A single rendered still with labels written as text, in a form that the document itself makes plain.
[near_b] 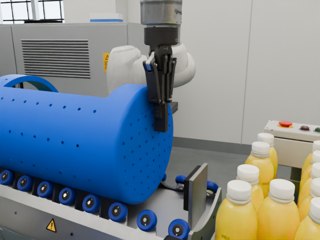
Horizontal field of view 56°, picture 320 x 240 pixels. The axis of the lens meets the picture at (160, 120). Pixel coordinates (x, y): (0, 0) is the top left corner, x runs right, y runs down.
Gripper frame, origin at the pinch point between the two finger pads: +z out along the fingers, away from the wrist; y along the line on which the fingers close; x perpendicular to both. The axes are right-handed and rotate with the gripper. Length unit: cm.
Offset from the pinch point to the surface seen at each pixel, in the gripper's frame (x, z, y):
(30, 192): 33.2, 22.1, -12.2
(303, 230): -32.2, 10.0, -16.5
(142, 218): -1.9, 19.2, -12.7
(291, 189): -29.8, 5.6, -12.5
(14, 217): 37.2, 29.4, -15.0
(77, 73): 140, 10, 127
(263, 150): -22.9, 6.3, 5.2
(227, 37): 54, -18, 268
